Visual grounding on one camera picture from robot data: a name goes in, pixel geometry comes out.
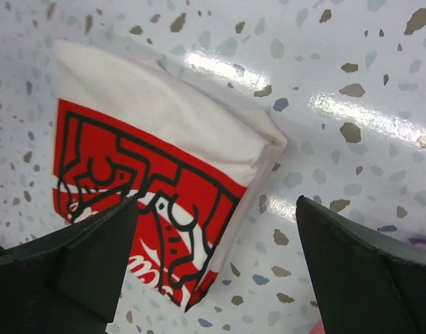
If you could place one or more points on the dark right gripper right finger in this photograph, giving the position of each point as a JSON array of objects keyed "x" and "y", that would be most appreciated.
[{"x": 364, "y": 281}]

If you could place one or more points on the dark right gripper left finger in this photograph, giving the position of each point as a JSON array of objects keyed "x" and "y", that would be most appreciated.
[{"x": 68, "y": 281}]

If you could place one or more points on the white Coca-Cola t-shirt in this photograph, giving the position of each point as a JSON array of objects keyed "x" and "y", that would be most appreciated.
[{"x": 193, "y": 165}]

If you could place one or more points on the folded pink t-shirt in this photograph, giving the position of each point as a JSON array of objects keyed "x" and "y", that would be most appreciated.
[{"x": 318, "y": 328}]

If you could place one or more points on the folded lilac t-shirt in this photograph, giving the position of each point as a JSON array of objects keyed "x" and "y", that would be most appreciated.
[{"x": 418, "y": 240}]

